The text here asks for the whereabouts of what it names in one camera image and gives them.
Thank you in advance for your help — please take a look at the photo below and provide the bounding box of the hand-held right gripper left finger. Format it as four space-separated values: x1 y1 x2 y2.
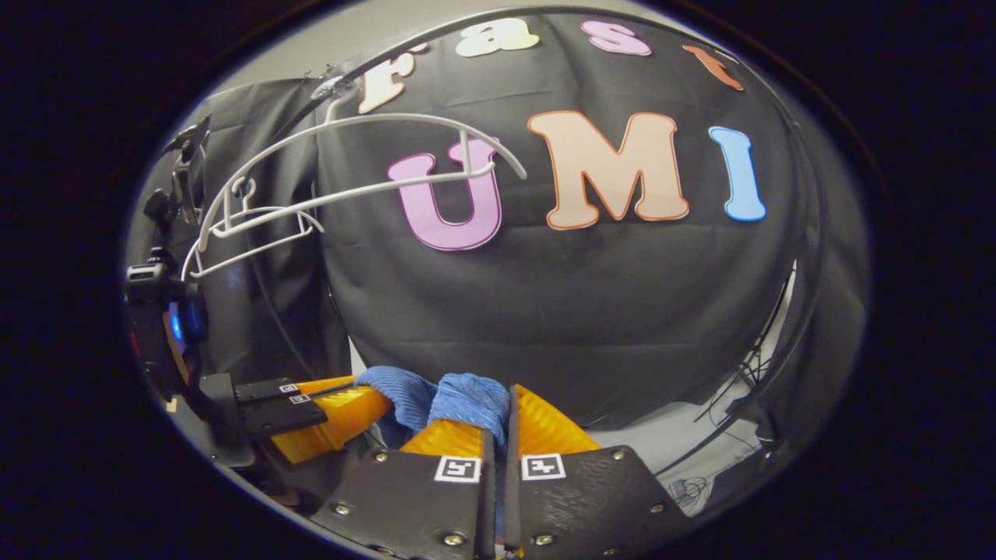
310 418 496 560

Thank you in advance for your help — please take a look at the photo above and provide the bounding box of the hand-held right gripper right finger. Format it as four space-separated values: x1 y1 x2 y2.
504 383 692 560

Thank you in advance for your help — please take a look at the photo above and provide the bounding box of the blue corduroy jacket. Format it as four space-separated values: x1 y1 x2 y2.
353 365 512 454

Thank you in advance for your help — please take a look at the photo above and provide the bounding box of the white plastic clothes hanger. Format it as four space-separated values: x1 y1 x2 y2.
197 76 529 254
180 176 327 282

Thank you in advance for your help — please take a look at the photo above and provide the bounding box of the black floor cable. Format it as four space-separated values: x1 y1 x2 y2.
665 338 783 510

